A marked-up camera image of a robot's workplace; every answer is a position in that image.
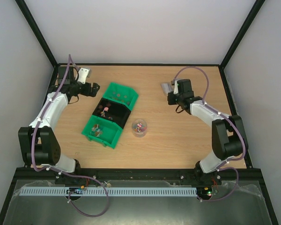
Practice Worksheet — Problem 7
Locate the silver metal scoop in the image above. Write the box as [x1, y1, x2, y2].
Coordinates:
[161, 82, 173, 96]

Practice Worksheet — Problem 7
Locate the green black bin set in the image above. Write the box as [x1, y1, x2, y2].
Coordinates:
[82, 82, 139, 149]

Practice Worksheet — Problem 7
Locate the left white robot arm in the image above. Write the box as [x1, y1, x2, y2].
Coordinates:
[18, 66, 100, 173]

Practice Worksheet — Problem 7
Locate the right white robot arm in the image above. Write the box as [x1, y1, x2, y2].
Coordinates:
[167, 79, 248, 184]

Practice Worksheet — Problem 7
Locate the clear glass jar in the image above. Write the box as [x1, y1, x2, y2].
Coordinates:
[132, 119, 148, 137]

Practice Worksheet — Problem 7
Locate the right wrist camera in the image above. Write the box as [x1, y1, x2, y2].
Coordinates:
[170, 80, 180, 95]

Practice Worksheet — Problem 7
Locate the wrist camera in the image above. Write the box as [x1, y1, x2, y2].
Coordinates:
[170, 80, 180, 95]
[77, 67, 91, 84]

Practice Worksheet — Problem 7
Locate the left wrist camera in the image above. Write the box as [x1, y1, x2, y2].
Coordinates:
[77, 67, 91, 84]

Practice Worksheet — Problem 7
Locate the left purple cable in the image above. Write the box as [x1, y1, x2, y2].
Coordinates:
[30, 54, 111, 217]

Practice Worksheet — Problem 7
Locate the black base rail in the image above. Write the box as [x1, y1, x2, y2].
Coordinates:
[14, 166, 263, 186]

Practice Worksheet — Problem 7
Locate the black cage frame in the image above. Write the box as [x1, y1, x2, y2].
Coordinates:
[0, 0, 278, 225]

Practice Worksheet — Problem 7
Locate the light blue cable duct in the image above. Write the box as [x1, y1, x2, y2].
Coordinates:
[19, 187, 197, 197]

